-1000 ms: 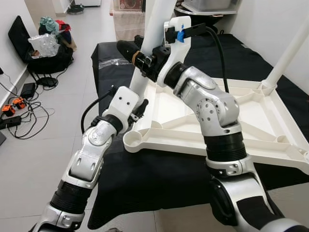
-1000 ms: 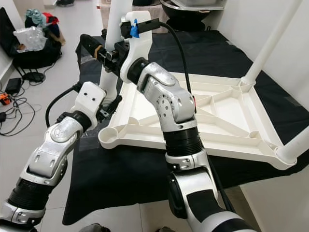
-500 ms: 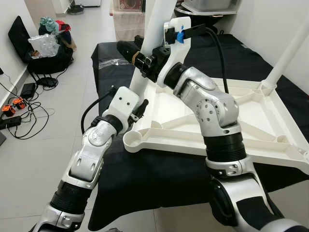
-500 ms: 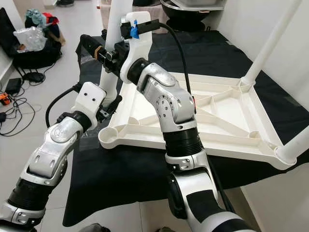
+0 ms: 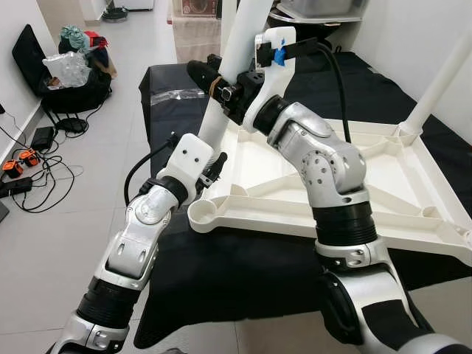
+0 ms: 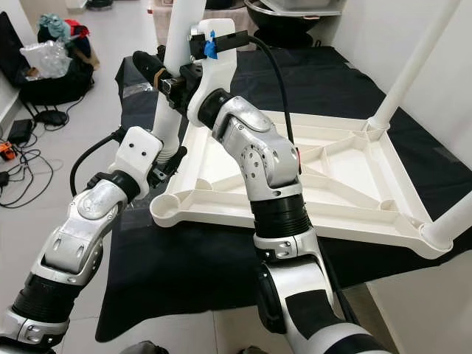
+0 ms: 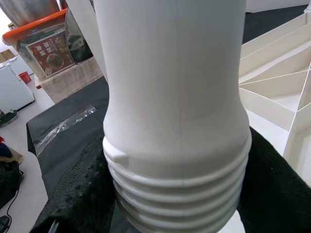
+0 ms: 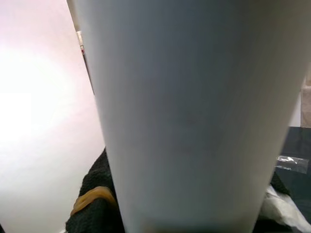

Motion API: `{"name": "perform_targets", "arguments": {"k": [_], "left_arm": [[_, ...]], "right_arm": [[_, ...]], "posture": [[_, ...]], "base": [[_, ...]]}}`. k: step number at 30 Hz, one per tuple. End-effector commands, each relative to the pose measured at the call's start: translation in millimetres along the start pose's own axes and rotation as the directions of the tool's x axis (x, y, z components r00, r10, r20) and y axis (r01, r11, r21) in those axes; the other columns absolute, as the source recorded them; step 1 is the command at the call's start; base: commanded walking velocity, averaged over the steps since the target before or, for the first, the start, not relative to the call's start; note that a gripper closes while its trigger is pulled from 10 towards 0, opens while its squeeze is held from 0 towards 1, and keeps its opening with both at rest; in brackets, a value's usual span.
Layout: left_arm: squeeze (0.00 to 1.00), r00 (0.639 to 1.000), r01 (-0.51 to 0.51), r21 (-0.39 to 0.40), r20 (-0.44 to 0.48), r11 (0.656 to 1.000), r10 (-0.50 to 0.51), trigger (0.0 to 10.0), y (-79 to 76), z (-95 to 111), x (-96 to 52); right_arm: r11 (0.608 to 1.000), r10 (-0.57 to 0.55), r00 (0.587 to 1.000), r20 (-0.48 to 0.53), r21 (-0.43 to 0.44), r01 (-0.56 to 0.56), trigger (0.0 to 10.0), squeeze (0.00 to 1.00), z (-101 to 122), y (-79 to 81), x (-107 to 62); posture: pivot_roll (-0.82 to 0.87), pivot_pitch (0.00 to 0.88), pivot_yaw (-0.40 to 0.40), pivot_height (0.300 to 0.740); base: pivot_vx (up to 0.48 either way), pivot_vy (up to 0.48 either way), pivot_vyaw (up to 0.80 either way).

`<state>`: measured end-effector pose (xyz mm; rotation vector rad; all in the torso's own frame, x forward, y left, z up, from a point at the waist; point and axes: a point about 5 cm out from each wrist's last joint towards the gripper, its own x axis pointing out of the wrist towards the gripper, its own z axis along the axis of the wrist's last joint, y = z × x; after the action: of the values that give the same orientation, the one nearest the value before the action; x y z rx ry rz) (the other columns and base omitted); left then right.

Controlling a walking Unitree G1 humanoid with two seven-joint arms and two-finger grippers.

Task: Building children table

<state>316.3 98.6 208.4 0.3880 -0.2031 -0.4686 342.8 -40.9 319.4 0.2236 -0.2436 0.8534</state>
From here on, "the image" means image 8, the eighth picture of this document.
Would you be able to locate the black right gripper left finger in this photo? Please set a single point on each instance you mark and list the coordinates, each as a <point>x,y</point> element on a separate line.
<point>97,218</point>

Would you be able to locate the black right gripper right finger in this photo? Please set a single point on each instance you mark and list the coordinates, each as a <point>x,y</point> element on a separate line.
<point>279,184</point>

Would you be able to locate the white plastic table leg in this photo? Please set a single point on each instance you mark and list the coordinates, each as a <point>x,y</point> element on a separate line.
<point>194,109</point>

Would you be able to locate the white crumpled finger wrap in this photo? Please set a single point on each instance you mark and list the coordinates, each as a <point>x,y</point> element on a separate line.
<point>281,206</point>

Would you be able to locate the clear plastic hardware bag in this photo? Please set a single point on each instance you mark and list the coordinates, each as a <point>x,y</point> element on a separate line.
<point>291,163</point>

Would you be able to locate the tan rubber band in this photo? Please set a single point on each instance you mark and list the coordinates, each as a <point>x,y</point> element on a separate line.
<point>92,194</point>

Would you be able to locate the black tablecloth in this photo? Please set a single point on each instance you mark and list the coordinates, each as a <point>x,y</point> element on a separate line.
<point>298,143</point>

